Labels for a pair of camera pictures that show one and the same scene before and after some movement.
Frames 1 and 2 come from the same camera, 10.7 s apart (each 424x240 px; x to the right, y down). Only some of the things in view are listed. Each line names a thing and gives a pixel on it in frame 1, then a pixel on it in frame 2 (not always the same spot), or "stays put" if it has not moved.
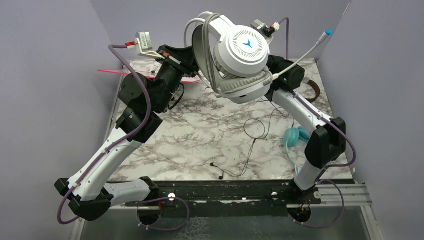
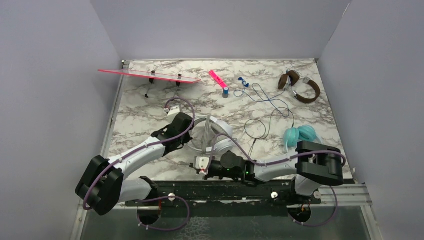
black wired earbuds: x=222 y=171 stays put
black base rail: x=263 y=198 stays put
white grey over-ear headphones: x=233 y=58 -> x=222 y=135
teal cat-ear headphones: x=291 y=137 stays put
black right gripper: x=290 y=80 -> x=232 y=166
